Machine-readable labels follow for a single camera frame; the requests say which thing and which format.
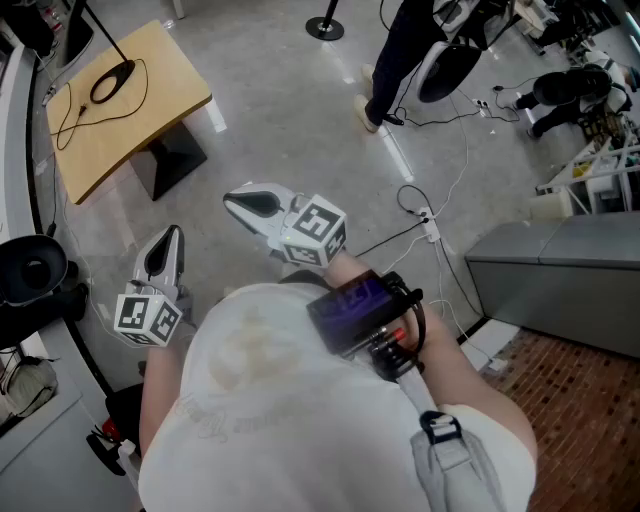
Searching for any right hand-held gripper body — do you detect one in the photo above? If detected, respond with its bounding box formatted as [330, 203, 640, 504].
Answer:
[267, 193, 347, 269]

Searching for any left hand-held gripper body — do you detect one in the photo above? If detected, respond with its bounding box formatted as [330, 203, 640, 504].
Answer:
[113, 279, 195, 349]

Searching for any black desk lamp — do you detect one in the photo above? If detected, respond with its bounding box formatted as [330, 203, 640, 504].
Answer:
[82, 0, 137, 105]

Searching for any person's left forearm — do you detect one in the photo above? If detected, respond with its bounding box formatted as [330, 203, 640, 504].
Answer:
[138, 329, 199, 459]

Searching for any black waist-mounted monitor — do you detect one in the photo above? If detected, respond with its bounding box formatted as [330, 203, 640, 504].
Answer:
[305, 269, 427, 384]

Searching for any black round speaker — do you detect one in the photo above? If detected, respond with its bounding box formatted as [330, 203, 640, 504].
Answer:
[0, 233, 90, 351]

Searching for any small wooden low table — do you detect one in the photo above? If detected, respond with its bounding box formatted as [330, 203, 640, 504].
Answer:
[45, 19, 214, 205]

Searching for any grey fabric bag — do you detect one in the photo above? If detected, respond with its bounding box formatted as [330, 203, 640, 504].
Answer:
[0, 355, 60, 419]

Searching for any person's white shirt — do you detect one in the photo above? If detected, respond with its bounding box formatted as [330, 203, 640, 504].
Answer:
[137, 282, 539, 512]

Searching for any black coat stand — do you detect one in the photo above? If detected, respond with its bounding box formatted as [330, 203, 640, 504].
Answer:
[305, 0, 346, 42]

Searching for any round shell backpack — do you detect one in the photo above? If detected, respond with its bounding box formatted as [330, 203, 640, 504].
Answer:
[417, 0, 516, 105]

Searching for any white metal rack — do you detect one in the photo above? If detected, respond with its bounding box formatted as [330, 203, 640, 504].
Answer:
[529, 134, 640, 221]

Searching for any grey low cabinet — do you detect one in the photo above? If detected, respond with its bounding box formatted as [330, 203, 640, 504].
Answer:
[464, 212, 640, 359]

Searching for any black floor cable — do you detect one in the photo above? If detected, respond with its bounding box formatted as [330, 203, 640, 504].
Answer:
[354, 219, 426, 259]

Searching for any black power cable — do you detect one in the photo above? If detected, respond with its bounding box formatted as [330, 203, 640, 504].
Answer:
[49, 58, 150, 151]

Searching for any grey shoulder strap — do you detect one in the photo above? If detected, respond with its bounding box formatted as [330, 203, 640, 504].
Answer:
[397, 369, 506, 512]

